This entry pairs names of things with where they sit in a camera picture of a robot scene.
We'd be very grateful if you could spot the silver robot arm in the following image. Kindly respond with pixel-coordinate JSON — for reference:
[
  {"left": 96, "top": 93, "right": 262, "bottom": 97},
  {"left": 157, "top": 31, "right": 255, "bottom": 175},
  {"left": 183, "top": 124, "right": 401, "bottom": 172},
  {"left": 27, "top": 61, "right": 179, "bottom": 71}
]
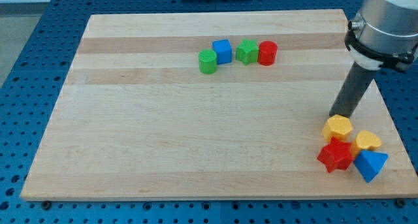
[{"left": 345, "top": 0, "right": 417, "bottom": 72}]

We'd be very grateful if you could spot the wooden board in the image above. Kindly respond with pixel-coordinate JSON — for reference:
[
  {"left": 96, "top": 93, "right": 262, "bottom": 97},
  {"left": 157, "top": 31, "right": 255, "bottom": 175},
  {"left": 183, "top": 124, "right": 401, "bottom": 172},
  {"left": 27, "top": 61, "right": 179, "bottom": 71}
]
[{"left": 20, "top": 10, "right": 417, "bottom": 201}]

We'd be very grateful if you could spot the green cylinder block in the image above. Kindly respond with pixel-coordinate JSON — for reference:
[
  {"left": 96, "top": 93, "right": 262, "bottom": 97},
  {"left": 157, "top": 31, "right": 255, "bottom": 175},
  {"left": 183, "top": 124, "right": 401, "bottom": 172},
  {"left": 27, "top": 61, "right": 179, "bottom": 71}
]
[{"left": 198, "top": 49, "right": 217, "bottom": 74}]

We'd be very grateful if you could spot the blue cube block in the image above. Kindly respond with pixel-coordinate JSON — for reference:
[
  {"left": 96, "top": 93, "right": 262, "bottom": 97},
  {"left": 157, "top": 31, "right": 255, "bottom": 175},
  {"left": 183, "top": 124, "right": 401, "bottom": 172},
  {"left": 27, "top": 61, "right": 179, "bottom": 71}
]
[{"left": 212, "top": 39, "right": 233, "bottom": 65}]

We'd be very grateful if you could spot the green star block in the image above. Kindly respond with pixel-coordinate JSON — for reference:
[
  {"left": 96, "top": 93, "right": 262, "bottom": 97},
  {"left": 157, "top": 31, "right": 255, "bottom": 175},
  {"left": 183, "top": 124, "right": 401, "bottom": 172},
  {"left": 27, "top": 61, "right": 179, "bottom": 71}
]
[{"left": 236, "top": 39, "right": 259, "bottom": 65}]

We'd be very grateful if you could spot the red cylinder block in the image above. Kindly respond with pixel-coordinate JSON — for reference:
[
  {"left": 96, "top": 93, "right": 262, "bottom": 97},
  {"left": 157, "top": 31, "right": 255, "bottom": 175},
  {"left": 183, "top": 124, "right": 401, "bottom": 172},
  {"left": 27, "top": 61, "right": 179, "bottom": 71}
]
[{"left": 257, "top": 40, "right": 278, "bottom": 66}]

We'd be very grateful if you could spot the yellow hexagon block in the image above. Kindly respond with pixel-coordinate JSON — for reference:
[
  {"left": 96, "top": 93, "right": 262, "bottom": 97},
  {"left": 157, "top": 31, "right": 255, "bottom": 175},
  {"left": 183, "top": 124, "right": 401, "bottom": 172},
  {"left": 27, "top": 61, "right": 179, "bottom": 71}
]
[{"left": 322, "top": 114, "right": 353, "bottom": 142}]

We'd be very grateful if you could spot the red star block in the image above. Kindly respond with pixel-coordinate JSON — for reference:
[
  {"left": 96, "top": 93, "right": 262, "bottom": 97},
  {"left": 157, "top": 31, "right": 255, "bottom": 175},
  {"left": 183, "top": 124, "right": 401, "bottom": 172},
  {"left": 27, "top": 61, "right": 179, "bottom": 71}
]
[{"left": 317, "top": 137, "right": 354, "bottom": 173}]

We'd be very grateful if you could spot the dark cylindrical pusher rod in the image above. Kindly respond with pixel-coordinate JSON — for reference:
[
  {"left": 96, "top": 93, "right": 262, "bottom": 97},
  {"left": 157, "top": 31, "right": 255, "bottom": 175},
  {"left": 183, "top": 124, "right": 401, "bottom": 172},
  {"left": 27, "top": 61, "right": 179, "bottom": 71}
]
[{"left": 329, "top": 62, "right": 377, "bottom": 118}]

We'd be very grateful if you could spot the yellow heart block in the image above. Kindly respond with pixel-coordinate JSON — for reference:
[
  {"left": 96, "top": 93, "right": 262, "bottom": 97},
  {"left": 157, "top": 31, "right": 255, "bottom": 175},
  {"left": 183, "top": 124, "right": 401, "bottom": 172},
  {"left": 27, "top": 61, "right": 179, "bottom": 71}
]
[{"left": 350, "top": 131, "right": 382, "bottom": 158}]

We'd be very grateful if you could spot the blue triangle block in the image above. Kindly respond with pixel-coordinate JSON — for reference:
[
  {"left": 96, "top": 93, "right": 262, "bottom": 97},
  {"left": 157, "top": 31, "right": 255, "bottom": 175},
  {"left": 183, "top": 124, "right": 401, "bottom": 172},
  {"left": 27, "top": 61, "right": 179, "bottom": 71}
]
[{"left": 353, "top": 150, "right": 389, "bottom": 183}]

